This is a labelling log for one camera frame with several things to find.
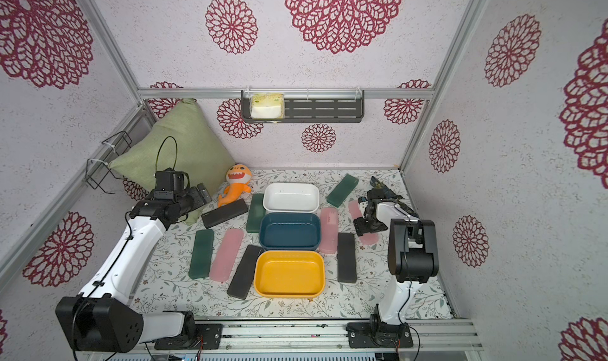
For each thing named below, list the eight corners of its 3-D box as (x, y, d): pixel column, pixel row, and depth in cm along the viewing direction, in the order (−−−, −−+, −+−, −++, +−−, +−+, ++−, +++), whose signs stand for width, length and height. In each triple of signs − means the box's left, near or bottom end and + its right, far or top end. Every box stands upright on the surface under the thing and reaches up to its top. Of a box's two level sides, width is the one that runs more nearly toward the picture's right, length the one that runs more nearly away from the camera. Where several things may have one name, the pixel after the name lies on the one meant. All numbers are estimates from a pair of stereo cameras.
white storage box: (262, 218, 105) (260, 211, 100) (266, 190, 115) (264, 182, 111) (319, 218, 105) (320, 211, 100) (317, 190, 115) (318, 182, 111)
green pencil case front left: (190, 279, 88) (188, 277, 86) (198, 232, 100) (196, 229, 98) (209, 277, 88) (207, 275, 86) (215, 230, 101) (213, 227, 99)
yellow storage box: (253, 298, 84) (250, 292, 79) (258, 257, 93) (255, 250, 88) (325, 298, 84) (326, 292, 79) (322, 257, 93) (324, 250, 88)
